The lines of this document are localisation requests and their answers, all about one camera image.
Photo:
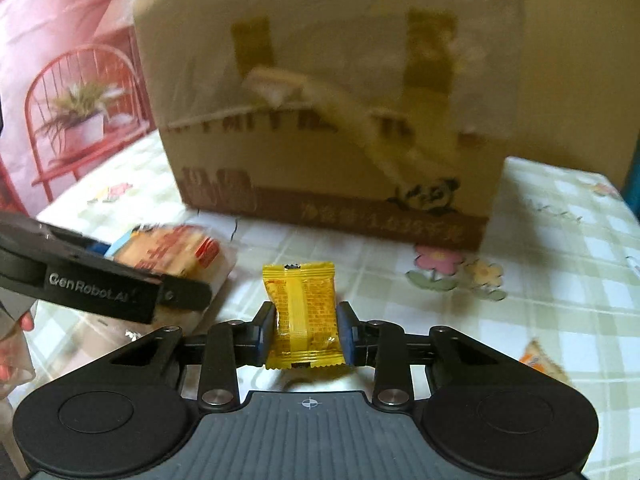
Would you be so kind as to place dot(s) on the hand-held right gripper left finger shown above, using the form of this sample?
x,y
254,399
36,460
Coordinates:
x,y
266,335

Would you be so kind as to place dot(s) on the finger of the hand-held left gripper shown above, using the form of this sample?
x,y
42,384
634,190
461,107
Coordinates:
x,y
187,296
97,250

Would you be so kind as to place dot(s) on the yellow candy packet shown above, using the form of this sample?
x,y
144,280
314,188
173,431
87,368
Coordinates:
x,y
300,310

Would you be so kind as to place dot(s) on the orange bread packet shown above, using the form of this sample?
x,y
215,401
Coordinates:
x,y
170,250

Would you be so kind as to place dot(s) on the cardboard box with plastic liner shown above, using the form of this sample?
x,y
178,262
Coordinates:
x,y
200,60

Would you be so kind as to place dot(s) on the person's left hand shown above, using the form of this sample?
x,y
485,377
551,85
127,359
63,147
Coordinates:
x,y
27,321

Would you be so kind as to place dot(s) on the small orange snack packet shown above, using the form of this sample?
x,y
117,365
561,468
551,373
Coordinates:
x,y
542,360

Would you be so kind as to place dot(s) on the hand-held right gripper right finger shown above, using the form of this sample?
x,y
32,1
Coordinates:
x,y
345,335

